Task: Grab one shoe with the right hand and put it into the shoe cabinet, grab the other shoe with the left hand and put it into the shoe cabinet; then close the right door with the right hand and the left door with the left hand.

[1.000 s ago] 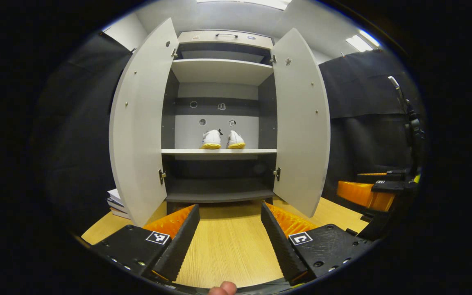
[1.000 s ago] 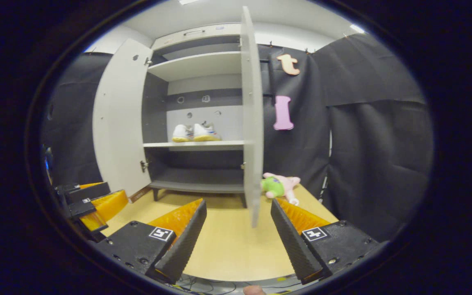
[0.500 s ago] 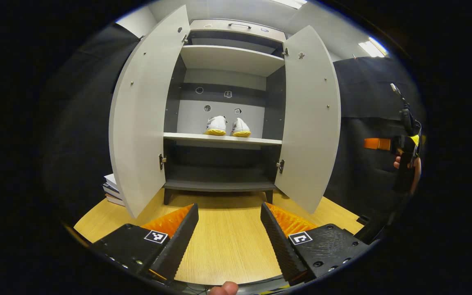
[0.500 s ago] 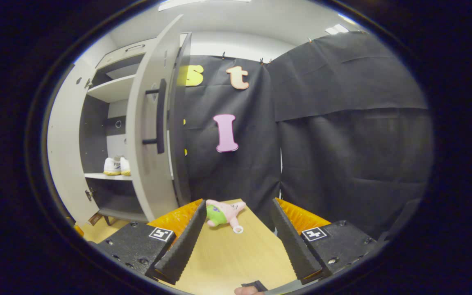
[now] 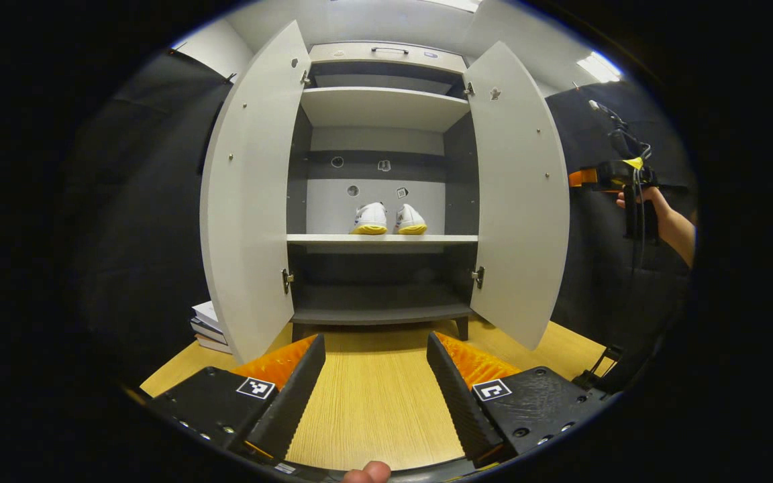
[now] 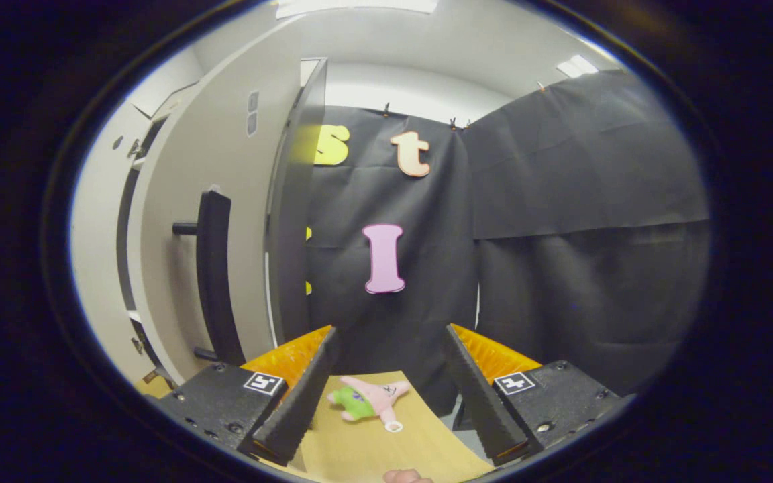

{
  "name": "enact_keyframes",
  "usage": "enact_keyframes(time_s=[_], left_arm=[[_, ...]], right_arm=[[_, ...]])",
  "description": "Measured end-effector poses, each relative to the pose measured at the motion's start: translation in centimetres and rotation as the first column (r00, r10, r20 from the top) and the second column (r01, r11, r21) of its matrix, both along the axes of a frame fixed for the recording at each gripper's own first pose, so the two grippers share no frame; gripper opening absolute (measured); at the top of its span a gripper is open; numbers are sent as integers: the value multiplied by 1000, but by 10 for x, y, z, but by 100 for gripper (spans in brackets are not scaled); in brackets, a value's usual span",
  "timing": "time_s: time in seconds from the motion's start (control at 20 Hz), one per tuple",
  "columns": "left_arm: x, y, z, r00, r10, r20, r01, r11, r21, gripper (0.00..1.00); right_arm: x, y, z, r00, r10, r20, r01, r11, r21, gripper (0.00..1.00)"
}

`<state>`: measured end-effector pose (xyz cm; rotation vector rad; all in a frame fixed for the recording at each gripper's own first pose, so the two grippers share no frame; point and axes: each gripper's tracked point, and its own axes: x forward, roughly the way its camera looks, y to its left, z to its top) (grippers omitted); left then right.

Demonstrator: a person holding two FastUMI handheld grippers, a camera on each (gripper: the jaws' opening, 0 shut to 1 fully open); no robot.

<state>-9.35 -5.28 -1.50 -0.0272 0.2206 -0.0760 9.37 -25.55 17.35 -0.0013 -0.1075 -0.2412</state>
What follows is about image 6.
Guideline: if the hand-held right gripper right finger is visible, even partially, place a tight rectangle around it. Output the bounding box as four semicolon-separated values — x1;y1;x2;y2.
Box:
442;323;629;467

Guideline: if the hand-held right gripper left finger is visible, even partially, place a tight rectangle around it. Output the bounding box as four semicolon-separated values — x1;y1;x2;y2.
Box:
148;325;340;467

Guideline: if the grey shoe cabinet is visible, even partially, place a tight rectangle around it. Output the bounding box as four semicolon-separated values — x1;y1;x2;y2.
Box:
115;57;328;390

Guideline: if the grey cabinet door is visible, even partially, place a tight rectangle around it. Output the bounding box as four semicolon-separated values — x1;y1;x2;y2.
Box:
71;101;136;383
128;27;307;386

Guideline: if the pink star plush toy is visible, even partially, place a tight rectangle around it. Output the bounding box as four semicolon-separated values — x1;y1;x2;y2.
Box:
327;376;411;433

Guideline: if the black backdrop cloth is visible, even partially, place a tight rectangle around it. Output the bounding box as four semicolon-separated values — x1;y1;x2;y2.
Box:
303;67;713;417

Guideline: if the ceiling light panel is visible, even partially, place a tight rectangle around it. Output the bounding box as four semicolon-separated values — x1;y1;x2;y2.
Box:
558;55;599;78
276;0;437;19

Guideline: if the black door handle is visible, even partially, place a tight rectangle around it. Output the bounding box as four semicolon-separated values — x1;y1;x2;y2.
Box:
172;189;246;366

